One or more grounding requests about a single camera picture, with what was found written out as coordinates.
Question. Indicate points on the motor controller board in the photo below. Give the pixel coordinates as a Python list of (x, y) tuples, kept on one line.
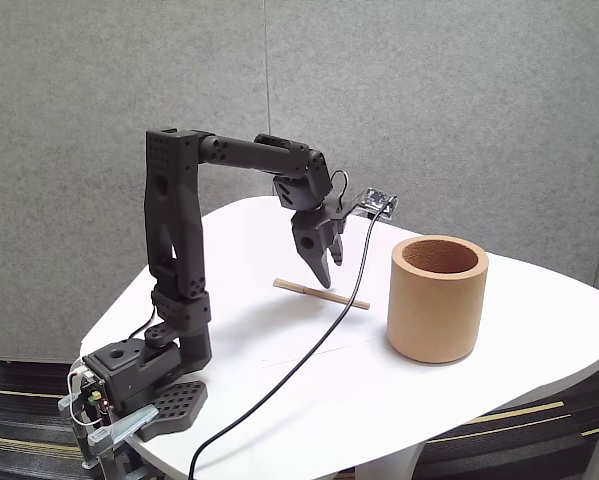
[(96, 397)]

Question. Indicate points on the grey metal table clamp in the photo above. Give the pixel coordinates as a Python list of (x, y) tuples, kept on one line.
[(129, 422)]

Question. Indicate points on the beige wooden pen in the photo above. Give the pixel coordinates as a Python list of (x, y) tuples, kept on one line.
[(291, 286)]

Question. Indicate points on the brown cork pen holder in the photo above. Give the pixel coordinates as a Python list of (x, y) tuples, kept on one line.
[(429, 320)]

